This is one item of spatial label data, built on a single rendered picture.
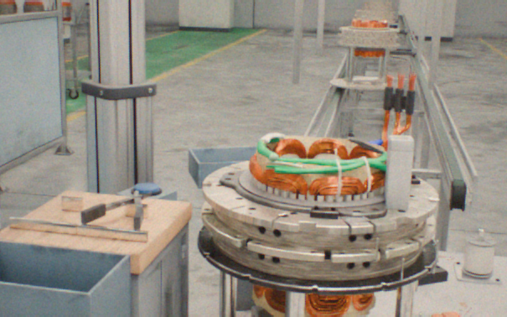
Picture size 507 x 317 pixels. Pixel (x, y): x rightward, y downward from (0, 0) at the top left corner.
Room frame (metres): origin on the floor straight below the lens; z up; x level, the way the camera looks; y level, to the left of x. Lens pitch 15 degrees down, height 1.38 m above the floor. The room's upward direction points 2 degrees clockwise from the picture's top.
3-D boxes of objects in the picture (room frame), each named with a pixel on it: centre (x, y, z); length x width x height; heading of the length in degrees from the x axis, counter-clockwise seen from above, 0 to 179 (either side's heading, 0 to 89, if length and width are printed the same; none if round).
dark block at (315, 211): (0.81, -0.09, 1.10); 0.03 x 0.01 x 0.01; 82
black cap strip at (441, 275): (1.34, -0.32, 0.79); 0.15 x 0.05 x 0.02; 113
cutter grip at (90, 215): (0.83, 0.19, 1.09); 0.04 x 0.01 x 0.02; 154
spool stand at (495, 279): (1.38, -0.47, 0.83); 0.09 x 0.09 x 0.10; 80
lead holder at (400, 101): (1.00, -0.20, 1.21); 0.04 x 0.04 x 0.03; 82
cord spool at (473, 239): (1.38, -0.47, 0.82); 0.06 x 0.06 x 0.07
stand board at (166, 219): (0.87, 0.20, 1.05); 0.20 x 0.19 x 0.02; 168
